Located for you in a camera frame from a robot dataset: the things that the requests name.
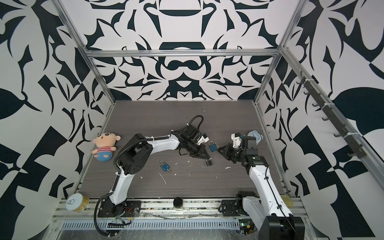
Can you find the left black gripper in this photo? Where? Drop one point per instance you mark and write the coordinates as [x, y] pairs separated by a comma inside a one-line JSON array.
[[202, 153]]

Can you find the green circuit board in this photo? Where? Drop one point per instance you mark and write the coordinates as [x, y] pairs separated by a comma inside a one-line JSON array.
[[247, 226]]

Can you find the yellow green tin box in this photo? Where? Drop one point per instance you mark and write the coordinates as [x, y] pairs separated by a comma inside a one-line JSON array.
[[288, 201]]

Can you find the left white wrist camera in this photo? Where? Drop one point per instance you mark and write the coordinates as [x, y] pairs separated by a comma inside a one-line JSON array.
[[203, 139]]

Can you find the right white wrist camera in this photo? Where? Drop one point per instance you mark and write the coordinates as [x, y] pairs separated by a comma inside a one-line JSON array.
[[237, 140]]

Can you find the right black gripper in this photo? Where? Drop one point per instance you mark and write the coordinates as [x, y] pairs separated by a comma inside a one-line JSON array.
[[227, 153]]

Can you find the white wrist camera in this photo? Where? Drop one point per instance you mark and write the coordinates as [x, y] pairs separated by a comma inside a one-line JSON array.
[[237, 140], [203, 139]]

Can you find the blue padlock with key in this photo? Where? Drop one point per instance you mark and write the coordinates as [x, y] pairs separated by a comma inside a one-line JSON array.
[[165, 167]]

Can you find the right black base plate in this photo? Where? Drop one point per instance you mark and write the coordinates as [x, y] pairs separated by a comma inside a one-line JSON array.
[[232, 208]]

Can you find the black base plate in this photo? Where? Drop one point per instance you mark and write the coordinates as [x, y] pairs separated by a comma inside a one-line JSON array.
[[125, 209], [232, 208]]

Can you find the wall hook rail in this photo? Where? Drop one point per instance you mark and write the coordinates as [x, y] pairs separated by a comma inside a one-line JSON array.
[[354, 140]]

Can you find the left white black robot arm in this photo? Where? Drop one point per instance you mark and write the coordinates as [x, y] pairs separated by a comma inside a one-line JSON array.
[[135, 154]]

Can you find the small blue alarm clock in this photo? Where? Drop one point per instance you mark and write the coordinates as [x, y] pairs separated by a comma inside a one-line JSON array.
[[257, 135]]

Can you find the plush doll striped shirt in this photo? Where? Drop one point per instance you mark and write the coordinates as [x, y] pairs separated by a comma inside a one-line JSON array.
[[105, 146]]

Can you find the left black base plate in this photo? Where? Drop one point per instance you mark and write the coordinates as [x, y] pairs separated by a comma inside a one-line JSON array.
[[125, 209]]

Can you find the black round knob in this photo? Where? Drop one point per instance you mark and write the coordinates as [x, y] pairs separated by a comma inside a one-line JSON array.
[[178, 204]]

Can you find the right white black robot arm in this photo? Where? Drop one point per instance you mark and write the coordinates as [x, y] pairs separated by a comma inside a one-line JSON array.
[[270, 216]]

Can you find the white lid yellow jar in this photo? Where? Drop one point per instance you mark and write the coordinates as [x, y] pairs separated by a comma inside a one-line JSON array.
[[77, 202]]

